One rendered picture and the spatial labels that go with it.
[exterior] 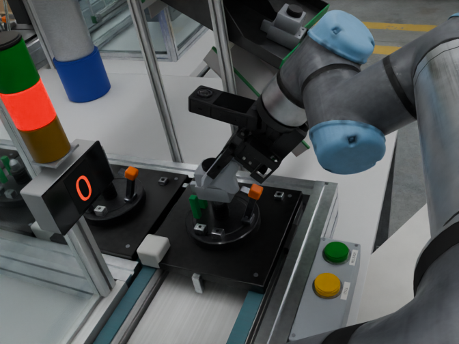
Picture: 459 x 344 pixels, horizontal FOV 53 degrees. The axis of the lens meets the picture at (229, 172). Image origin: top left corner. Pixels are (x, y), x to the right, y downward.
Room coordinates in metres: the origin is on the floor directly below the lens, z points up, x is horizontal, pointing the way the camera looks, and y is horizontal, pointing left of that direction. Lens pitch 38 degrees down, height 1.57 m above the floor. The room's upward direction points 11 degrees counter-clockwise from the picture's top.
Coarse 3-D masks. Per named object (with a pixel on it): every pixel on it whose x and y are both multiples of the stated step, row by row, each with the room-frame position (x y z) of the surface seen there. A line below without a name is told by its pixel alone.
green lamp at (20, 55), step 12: (12, 48) 0.50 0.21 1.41; (24, 48) 0.51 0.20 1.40; (0, 60) 0.49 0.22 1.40; (12, 60) 0.50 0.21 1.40; (24, 60) 0.50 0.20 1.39; (0, 72) 0.49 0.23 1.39; (12, 72) 0.49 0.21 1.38; (24, 72) 0.50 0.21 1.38; (36, 72) 0.52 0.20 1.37; (0, 84) 0.49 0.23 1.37; (12, 84) 0.49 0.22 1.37; (24, 84) 0.50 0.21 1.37
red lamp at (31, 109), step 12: (36, 84) 0.51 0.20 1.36; (0, 96) 0.50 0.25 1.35; (12, 96) 0.49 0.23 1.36; (24, 96) 0.49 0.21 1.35; (36, 96) 0.50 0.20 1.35; (48, 96) 0.52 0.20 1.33; (12, 108) 0.49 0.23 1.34; (24, 108) 0.49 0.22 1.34; (36, 108) 0.50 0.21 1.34; (48, 108) 0.51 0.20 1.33; (24, 120) 0.49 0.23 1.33; (36, 120) 0.49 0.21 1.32; (48, 120) 0.50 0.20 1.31
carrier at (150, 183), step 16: (144, 176) 0.82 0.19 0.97; (160, 176) 0.81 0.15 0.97; (176, 176) 0.80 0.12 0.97; (112, 192) 0.74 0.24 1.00; (144, 192) 0.75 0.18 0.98; (160, 192) 0.75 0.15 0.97; (176, 192) 0.75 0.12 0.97; (96, 208) 0.70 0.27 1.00; (112, 208) 0.71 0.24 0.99; (128, 208) 0.70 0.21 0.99; (144, 208) 0.71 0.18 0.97; (160, 208) 0.70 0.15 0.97; (96, 224) 0.68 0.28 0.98; (112, 224) 0.68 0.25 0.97; (128, 224) 0.67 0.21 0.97; (144, 224) 0.66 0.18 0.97; (160, 224) 0.68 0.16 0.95; (96, 240) 0.64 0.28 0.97; (112, 240) 0.64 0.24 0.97; (128, 240) 0.63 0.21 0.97; (128, 256) 0.59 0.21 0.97
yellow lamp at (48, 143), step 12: (24, 132) 0.49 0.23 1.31; (36, 132) 0.49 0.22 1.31; (48, 132) 0.50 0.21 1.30; (60, 132) 0.51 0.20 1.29; (36, 144) 0.49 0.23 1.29; (48, 144) 0.49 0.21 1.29; (60, 144) 0.50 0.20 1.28; (36, 156) 0.49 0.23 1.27; (48, 156) 0.49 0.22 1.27; (60, 156) 0.50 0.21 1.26
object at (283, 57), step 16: (176, 0) 0.90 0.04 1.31; (192, 0) 0.88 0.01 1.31; (224, 0) 0.96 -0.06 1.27; (240, 0) 0.96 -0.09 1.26; (256, 0) 0.94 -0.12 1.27; (192, 16) 0.88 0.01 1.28; (208, 16) 0.86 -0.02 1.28; (240, 16) 0.91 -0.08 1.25; (256, 16) 0.92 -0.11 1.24; (272, 16) 0.92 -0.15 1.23; (240, 32) 0.82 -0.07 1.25; (256, 32) 0.87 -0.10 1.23; (256, 48) 0.80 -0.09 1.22; (272, 48) 0.83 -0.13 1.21; (288, 48) 0.83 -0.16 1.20; (272, 64) 0.78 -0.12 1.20
